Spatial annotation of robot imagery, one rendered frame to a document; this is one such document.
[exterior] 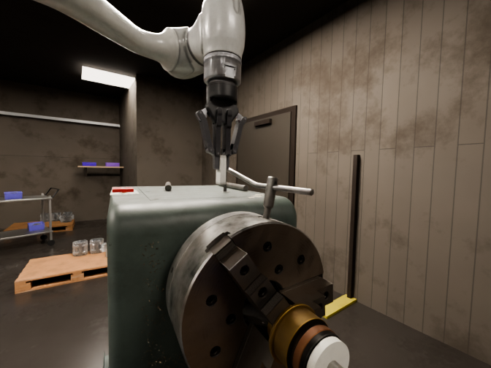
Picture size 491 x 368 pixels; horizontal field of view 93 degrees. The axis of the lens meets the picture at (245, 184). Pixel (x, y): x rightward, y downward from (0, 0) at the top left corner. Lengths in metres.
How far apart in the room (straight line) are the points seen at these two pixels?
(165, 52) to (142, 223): 0.42
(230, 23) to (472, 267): 2.27
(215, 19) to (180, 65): 0.15
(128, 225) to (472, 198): 2.24
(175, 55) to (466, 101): 2.13
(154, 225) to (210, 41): 0.42
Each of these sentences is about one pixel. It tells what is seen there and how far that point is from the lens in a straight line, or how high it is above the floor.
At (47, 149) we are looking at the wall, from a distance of 6.99.
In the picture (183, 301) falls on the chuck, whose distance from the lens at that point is 0.42.
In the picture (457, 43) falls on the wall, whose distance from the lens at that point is 2.57.
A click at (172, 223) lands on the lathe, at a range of 0.53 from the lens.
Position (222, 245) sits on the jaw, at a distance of 0.41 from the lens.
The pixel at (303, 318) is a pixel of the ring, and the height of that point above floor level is 1.12.
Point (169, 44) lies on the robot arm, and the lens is 0.70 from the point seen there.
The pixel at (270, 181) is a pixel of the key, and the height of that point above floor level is 1.31.
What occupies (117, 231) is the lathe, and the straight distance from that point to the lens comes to 0.53.
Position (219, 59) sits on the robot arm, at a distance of 0.59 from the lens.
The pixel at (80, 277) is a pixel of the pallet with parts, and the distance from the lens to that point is 3.51.
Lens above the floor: 1.33
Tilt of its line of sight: 3 degrees down
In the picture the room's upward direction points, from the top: 1 degrees clockwise
